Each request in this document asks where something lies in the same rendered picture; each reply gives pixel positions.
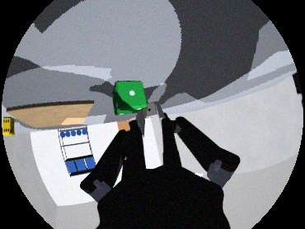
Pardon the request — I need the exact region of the yellow die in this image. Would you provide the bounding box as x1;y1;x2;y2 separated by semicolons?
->
2;117;15;136

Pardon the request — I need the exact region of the green die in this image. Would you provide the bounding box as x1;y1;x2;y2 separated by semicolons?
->
112;81;148;115

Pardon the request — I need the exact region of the tan square mat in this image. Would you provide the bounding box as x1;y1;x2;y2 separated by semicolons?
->
6;100;94;128

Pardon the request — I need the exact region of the white die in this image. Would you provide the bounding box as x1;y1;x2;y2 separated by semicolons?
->
143;102;157;119

